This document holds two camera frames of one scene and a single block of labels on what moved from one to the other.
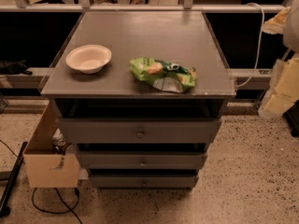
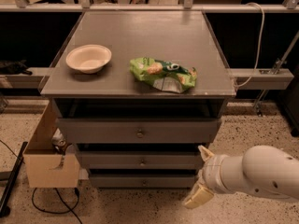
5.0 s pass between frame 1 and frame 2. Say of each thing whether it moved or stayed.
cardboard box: stayed
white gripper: moved
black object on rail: stayed
